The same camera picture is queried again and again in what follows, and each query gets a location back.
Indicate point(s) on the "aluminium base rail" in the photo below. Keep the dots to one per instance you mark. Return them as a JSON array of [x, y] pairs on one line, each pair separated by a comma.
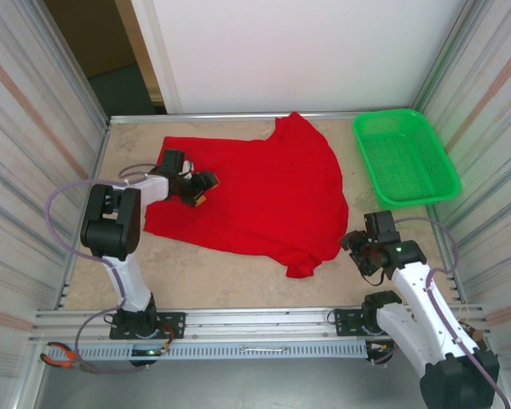
[[260, 326]]

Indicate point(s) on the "aluminium table end rail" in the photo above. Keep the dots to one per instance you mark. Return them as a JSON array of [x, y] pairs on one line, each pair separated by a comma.
[[217, 117]]

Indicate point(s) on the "small circuit board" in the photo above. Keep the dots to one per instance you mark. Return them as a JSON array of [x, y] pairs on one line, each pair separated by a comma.
[[381, 348], [147, 352]]

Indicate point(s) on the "green plastic basket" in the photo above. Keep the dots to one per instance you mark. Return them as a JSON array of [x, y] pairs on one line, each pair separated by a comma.
[[404, 157]]

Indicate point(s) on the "small silver wrench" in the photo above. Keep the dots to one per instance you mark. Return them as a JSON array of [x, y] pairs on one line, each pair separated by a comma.
[[264, 349]]

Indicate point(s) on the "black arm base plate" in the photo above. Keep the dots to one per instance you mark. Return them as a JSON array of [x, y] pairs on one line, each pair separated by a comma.
[[174, 324], [345, 321]]

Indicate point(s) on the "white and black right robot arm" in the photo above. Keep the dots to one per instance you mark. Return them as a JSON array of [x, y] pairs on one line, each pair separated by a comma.
[[426, 307]]

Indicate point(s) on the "aluminium table side rail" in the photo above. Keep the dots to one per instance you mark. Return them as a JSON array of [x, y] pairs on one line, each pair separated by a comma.
[[438, 232], [95, 170]]

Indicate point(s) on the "white door frame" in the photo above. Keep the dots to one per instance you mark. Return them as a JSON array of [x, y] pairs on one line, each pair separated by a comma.
[[162, 51]]

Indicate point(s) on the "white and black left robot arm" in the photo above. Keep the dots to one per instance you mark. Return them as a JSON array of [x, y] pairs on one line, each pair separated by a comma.
[[110, 221]]

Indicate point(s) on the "red t-shirt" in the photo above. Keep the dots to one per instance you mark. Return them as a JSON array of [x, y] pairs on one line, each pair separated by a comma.
[[272, 191]]

